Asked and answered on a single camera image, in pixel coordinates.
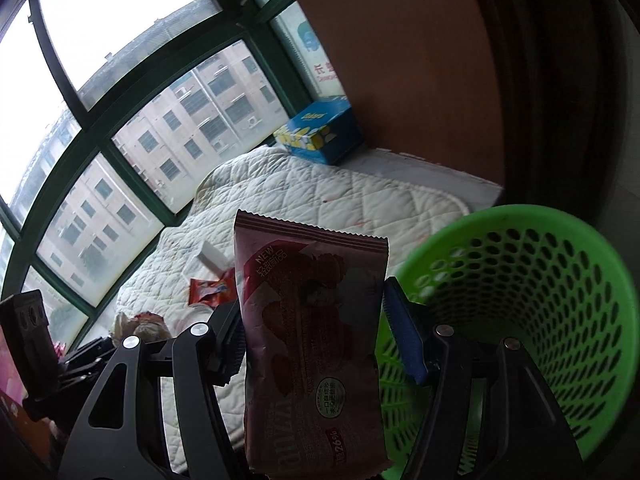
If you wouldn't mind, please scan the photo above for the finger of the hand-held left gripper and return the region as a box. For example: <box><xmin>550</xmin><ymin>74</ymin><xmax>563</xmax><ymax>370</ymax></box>
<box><xmin>59</xmin><ymin>336</ymin><xmax>121</xmax><ymax>362</ymax></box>
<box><xmin>56</xmin><ymin>359</ymin><xmax>110</xmax><ymax>387</ymax></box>

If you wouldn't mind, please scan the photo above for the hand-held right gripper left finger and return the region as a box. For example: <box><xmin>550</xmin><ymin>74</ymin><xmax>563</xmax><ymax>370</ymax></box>
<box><xmin>57</xmin><ymin>300</ymin><xmax>247</xmax><ymax>480</ymax></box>

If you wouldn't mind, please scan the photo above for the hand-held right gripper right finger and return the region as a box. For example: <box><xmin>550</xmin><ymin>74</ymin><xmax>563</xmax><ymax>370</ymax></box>
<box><xmin>382</xmin><ymin>276</ymin><xmax>586</xmax><ymax>480</ymax></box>

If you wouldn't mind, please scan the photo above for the clear cup with printed lid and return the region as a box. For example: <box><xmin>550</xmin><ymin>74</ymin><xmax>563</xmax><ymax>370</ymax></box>
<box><xmin>114</xmin><ymin>312</ymin><xmax>172</xmax><ymax>350</ymax></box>

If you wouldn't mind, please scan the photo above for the red snack wrapper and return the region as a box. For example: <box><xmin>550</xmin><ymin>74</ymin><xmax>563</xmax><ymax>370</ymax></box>
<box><xmin>188</xmin><ymin>269</ymin><xmax>236</xmax><ymax>307</ymax></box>

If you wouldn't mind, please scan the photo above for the pink snack packet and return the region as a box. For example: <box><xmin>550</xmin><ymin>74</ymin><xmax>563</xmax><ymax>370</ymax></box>
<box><xmin>234</xmin><ymin>209</ymin><xmax>390</xmax><ymax>480</ymax></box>

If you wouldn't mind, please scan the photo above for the green plastic mesh basket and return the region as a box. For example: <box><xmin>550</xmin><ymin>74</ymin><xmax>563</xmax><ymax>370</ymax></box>
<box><xmin>375</xmin><ymin>204</ymin><xmax>632</xmax><ymax>480</ymax></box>

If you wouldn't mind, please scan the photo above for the small white box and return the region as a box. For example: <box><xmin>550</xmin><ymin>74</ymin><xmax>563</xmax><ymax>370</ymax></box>
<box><xmin>196</xmin><ymin>242</ymin><xmax>236</xmax><ymax>272</ymax></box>

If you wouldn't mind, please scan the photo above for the white quilted mat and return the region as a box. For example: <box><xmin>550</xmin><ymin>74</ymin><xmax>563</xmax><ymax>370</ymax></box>
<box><xmin>115</xmin><ymin>146</ymin><xmax>471</xmax><ymax>480</ymax></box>

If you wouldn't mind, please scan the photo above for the blue tissue box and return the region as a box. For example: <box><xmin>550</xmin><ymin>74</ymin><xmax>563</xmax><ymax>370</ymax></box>
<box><xmin>272</xmin><ymin>96</ymin><xmax>363</xmax><ymax>165</ymax></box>

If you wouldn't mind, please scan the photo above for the brown wooden cabinet panel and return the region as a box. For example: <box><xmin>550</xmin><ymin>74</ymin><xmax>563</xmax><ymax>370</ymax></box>
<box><xmin>277</xmin><ymin>0</ymin><xmax>507</xmax><ymax>196</ymax></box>

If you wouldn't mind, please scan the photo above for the white Changhong appliance box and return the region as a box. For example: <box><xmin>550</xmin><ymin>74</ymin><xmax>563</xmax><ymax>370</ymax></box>
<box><xmin>271</xmin><ymin>2</ymin><xmax>347</xmax><ymax>107</ymax></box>

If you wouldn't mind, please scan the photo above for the green window frame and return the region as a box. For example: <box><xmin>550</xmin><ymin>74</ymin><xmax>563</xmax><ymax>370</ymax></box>
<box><xmin>0</xmin><ymin>0</ymin><xmax>326</xmax><ymax>361</ymax></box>

